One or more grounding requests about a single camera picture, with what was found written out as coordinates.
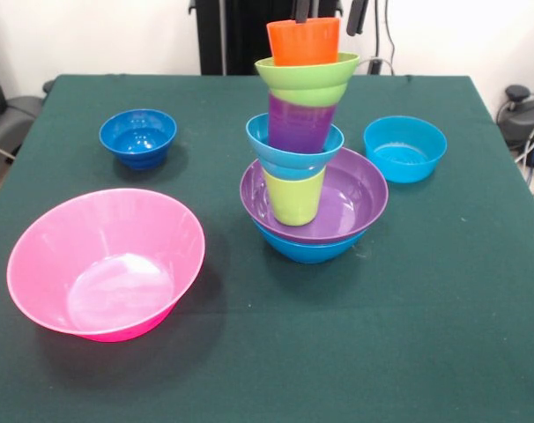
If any green ribbed bowl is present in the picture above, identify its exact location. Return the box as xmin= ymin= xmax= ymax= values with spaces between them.
xmin=254 ymin=51 xmax=361 ymax=108

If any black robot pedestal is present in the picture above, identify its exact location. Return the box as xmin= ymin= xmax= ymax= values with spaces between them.
xmin=188 ymin=0 xmax=345 ymax=77

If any orange cup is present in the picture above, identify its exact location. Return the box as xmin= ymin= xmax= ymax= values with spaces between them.
xmin=266 ymin=18 xmax=342 ymax=68

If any cyan ribbed bowl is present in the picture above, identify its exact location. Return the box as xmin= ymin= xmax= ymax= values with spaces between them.
xmin=245 ymin=113 xmax=345 ymax=180

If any large blue bowl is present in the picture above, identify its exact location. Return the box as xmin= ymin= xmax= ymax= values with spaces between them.
xmin=253 ymin=219 xmax=369 ymax=265

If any purple cup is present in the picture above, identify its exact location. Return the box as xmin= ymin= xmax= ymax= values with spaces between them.
xmin=266 ymin=93 xmax=338 ymax=154

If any black cable with plug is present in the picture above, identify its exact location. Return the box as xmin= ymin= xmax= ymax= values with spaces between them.
xmin=367 ymin=0 xmax=397 ymax=76

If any large pink bowl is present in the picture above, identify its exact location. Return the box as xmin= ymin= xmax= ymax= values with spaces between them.
xmin=6 ymin=188 xmax=207 ymax=344

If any translucent blue straight-sided bowl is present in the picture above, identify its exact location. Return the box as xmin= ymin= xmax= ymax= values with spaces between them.
xmin=362 ymin=115 xmax=449 ymax=184

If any lime green cup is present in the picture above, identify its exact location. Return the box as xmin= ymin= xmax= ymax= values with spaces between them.
xmin=262 ymin=167 xmax=327 ymax=227

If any dark blue ribbed bowl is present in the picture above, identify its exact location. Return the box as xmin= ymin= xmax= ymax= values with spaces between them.
xmin=98 ymin=108 xmax=178 ymax=172

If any dark green tablecloth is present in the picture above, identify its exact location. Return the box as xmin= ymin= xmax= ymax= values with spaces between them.
xmin=0 ymin=73 xmax=534 ymax=423

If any large purple bowl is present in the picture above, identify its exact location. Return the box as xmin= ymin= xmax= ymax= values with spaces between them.
xmin=239 ymin=147 xmax=389 ymax=246

